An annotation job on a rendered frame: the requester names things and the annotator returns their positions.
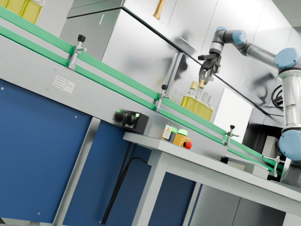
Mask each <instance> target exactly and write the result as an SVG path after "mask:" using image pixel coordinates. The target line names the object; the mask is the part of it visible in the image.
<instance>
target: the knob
mask: <svg viewBox="0 0 301 226"><path fill-rule="evenodd" d="M124 123H125V124H128V125H129V126H132V125H133V124H134V123H135V116H134V115H131V114H129V113H127V114H126V117H125V120H124Z"/></svg>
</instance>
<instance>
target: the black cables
mask: <svg viewBox="0 0 301 226"><path fill-rule="evenodd" d="M131 143H132V142H130V143H129V146H128V149H127V152H126V155H125V158H124V161H123V164H122V167H121V170H120V173H119V177H118V180H117V182H116V186H115V189H114V191H113V194H112V197H111V200H110V202H109V205H108V207H107V210H106V213H105V215H104V217H103V220H102V223H101V224H102V225H103V224H104V225H105V224H106V221H107V219H108V216H109V214H110V211H111V209H112V206H113V204H114V202H115V199H116V197H117V194H118V192H119V190H120V187H121V185H122V183H123V180H124V178H125V176H126V174H127V171H128V169H129V166H130V163H131V161H132V160H134V159H140V160H142V161H143V162H145V163H146V164H147V162H146V161H145V160H144V159H142V158H139V157H134V158H133V155H134V152H135V149H136V146H137V143H135V146H134V148H133V151H132V154H131V157H130V160H129V162H128V164H127V165H126V167H125V169H124V171H123V173H122V170H123V167H124V165H125V161H126V158H127V155H128V152H129V149H130V146H131ZM114 194H115V195H114Z"/></svg>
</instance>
